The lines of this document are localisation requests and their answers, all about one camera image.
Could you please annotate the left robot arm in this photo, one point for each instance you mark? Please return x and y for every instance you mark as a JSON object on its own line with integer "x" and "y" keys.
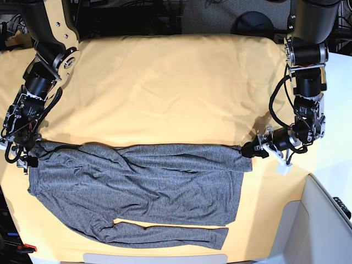
{"x": 307, "y": 55}

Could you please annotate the black remote control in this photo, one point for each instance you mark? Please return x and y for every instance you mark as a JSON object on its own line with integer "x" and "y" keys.
{"x": 343, "y": 207}

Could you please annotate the grey tray at bottom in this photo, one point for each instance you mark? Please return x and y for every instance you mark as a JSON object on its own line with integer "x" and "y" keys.
{"x": 100, "y": 258}

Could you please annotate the grey long-sleeve T-shirt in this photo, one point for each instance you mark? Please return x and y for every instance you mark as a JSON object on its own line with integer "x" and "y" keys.
{"x": 142, "y": 196}

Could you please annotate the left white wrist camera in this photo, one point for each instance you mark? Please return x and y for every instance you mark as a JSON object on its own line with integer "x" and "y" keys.
{"x": 283, "y": 169}

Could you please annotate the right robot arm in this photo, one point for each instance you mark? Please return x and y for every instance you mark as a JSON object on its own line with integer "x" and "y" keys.
{"x": 56, "y": 42}

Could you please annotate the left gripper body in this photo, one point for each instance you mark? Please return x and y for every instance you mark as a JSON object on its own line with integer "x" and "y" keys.
{"x": 276, "y": 142}

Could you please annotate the yellow table cloth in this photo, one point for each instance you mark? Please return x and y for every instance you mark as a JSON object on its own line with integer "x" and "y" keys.
{"x": 212, "y": 89}

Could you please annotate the red clamp at left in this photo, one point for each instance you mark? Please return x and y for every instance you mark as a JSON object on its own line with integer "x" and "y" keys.
{"x": 25, "y": 249}

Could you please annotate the white box bin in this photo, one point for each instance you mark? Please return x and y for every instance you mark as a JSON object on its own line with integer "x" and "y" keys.
{"x": 313, "y": 229}

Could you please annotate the black round stand base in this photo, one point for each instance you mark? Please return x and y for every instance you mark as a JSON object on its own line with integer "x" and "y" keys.
{"x": 253, "y": 24}

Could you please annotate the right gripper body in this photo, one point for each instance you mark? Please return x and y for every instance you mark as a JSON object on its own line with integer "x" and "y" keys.
{"x": 14, "y": 149}

